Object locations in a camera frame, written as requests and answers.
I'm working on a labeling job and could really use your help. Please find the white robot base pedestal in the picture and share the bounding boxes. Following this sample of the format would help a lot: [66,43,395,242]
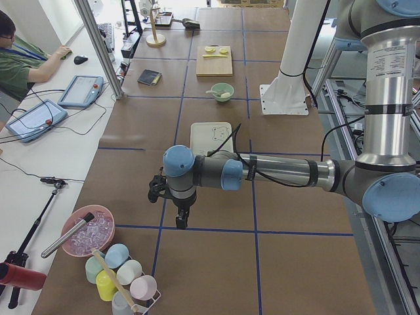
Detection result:
[260,0,329,116]

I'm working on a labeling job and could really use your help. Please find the wooden stand holder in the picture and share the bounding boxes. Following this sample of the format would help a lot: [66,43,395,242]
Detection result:
[146,9,166,48]

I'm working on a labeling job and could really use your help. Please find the yellow cup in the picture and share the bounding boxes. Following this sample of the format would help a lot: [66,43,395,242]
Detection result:
[95,270,118,302]

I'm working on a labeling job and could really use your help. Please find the wooden stick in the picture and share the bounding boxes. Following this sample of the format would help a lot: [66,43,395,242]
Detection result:
[91,249,141,314]

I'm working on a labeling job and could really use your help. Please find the red bottle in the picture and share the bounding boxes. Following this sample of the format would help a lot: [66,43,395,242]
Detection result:
[1,262,47,291]

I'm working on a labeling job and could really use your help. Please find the teach pendant near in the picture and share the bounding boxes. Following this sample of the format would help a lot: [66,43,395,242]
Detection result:
[6,99,68,142]

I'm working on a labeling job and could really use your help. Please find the black computer mouse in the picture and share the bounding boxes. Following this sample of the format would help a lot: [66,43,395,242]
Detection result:
[73,55,89,65]

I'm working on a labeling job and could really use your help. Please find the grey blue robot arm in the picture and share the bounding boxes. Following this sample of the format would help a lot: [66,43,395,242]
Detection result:
[148,1,419,229]

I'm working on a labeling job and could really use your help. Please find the grey cup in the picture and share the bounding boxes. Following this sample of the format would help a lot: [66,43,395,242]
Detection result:
[112,291,134,315]

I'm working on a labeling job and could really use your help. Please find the teach pendant far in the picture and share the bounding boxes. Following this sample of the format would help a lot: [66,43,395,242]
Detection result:
[57,75,104,108]

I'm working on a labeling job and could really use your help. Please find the grey scoop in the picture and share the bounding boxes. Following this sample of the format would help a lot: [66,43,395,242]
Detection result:
[171,18,200,30]

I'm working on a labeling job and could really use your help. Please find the pink cup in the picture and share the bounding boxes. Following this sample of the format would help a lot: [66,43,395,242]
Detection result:
[130,275,157,301]

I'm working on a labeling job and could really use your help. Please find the black keyboard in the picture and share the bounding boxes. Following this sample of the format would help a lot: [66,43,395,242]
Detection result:
[97,23,115,62]

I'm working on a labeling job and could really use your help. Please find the dark tray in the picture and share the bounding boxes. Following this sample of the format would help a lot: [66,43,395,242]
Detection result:
[154,12,173,27]

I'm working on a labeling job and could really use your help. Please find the white spoon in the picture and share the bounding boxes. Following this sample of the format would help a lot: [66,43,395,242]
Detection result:
[205,90,221,96]

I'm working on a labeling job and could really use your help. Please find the wire cup rack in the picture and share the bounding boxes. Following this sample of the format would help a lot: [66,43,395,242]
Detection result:
[126,252,163,315]

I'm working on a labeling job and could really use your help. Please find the teach pendant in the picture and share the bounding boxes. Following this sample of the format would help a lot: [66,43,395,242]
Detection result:
[6,99,68,142]
[57,75,104,108]

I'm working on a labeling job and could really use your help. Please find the steel cylinder tool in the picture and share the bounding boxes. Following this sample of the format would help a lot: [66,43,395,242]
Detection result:
[41,212,95,259]

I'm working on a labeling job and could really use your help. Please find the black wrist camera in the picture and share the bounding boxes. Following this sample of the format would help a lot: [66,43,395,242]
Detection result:
[148,167,173,203]

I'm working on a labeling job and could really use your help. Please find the green cup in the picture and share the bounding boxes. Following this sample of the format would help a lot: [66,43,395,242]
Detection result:
[85,256,103,284]

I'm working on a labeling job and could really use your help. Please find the black tripod stick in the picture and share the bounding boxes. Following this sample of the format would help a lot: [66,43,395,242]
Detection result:
[1,177,68,309]

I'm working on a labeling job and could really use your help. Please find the aluminium frame post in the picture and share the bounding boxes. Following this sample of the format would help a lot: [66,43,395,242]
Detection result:
[74,0,123,100]

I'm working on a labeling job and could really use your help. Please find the seated person green shirt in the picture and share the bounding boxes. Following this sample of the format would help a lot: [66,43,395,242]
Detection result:
[1,12,72,101]

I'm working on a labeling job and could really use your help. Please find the light green bowl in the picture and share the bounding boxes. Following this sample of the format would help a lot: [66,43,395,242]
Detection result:
[210,83,234,102]

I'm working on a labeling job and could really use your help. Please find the lemon slice front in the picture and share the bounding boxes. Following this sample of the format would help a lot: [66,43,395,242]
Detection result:
[205,47,215,54]

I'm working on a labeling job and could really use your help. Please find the white cup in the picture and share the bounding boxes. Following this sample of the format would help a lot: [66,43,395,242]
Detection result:
[116,259,142,285]

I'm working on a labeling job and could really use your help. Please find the yellow plastic knife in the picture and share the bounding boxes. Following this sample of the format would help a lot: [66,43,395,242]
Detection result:
[202,54,228,58]

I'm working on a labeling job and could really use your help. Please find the bamboo cutting board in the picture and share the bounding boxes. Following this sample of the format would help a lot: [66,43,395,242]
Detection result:
[196,46,233,77]

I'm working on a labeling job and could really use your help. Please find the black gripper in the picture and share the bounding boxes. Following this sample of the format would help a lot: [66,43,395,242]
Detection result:
[173,198,194,229]

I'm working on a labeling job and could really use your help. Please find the pink bowl with ice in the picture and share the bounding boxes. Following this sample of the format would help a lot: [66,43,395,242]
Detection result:
[62,205,116,257]

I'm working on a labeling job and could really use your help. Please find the white bear tray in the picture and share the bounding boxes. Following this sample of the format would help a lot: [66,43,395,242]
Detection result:
[190,122,233,156]

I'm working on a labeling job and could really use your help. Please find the blue cup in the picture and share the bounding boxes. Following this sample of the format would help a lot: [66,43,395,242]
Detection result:
[104,243,129,269]

